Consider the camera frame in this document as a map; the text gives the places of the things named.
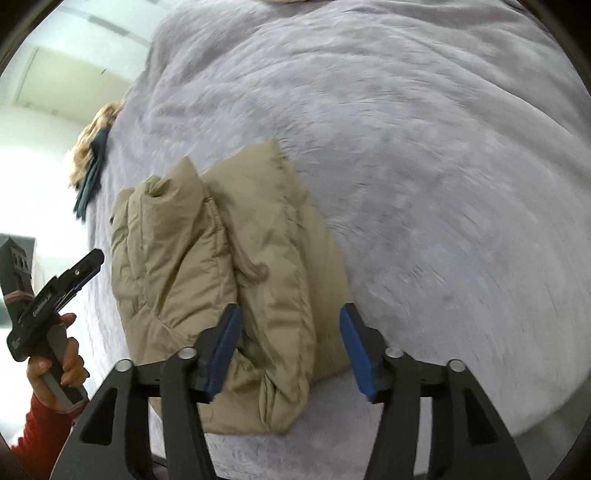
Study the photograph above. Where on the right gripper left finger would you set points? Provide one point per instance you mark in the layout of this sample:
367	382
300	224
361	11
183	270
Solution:
111	438

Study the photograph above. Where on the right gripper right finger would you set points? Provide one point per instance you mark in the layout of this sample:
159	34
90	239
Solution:
468	438

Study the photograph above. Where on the beige puffer jacket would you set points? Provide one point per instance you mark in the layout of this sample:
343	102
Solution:
186	245

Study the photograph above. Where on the red sleeve left forearm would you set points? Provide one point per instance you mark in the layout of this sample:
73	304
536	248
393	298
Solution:
44	435

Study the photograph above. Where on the black monitor screen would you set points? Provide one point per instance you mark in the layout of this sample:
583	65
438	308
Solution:
16	264

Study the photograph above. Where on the dark teal knit garment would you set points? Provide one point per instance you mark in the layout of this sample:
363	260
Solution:
91	180

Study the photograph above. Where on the white wardrobe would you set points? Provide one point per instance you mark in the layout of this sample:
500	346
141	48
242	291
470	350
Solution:
83	56

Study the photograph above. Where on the lavender fleece bed blanket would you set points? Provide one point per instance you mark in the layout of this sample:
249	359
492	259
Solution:
447	144

